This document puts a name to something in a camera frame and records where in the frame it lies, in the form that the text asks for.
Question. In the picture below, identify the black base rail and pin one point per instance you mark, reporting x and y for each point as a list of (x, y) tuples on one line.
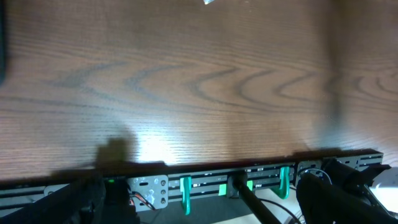
[(204, 183)]

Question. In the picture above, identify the green clamp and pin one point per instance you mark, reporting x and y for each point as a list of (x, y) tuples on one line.
[(185, 188), (283, 188)]

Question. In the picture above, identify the left green clamp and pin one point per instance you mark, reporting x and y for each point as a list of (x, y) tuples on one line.
[(185, 188)]

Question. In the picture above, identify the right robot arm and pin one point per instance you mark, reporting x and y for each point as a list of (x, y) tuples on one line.
[(351, 180)]

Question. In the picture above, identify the grey metal mounting plate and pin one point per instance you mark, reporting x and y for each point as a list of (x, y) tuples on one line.
[(152, 188)]

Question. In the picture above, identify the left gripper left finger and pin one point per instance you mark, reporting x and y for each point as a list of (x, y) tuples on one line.
[(79, 202)]

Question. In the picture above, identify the right green clamp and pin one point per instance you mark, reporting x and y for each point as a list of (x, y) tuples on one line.
[(283, 188)]

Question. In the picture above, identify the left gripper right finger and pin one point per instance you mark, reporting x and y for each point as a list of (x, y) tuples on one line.
[(323, 203)]

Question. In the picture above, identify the black pole under table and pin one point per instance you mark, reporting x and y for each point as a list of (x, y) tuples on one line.
[(237, 189)]

